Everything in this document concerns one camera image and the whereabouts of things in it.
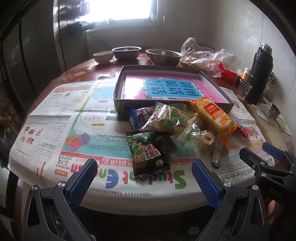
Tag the orange pill bottle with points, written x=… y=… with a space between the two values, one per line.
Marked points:
x=244 y=74

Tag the small steel bowl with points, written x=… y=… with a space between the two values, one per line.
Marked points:
x=126 y=53

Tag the small ceramic bowl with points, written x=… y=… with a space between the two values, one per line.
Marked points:
x=103 y=56

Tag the grey cardboard box pink inside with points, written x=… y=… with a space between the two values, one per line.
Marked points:
x=129 y=92

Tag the red cardboard box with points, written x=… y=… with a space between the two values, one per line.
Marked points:
x=229 y=74

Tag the window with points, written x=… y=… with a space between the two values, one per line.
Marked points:
x=122 y=9

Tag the clear plastic cup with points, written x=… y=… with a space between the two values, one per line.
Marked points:
x=244 y=89

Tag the wooden chair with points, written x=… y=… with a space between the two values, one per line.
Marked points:
x=4 y=120

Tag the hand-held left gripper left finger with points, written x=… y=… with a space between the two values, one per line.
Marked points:
x=83 y=183

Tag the small metal cup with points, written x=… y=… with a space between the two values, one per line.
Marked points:
x=274 y=112

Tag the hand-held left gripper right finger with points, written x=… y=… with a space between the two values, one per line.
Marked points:
x=205 y=183

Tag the blue cookie packet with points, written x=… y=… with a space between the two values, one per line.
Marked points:
x=141 y=115

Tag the black refrigerator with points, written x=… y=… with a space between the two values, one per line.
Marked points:
x=41 y=58

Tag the brown cake clear packet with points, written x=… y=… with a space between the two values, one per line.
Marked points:
x=165 y=144

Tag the clear rice cracker packet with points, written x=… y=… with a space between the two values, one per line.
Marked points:
x=171 y=118

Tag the green-ended yellow cake packet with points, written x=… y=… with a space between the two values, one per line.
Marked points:
x=186 y=133

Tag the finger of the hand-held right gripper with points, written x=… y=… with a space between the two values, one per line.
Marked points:
x=272 y=150
x=251 y=160

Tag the newspaper sheet with cartoon figures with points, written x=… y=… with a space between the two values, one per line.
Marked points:
x=253 y=136

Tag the black green pea packet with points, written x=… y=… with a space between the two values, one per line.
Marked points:
x=143 y=157

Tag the large steel bowl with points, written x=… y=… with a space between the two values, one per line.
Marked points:
x=164 y=58

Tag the orange wafer packet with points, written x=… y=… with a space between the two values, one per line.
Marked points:
x=212 y=113

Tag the newspaper sheet with balloon print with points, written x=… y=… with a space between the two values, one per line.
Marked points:
x=69 y=129

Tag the red sausage packet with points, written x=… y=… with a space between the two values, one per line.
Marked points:
x=242 y=132

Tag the person's right hand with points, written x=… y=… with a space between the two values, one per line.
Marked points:
x=271 y=209

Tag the crumpled white paper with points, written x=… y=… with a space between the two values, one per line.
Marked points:
x=263 y=109

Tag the black thermos bottle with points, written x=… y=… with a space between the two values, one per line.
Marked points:
x=257 y=74

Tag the clear plastic bag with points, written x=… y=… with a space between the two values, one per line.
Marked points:
x=203 y=58

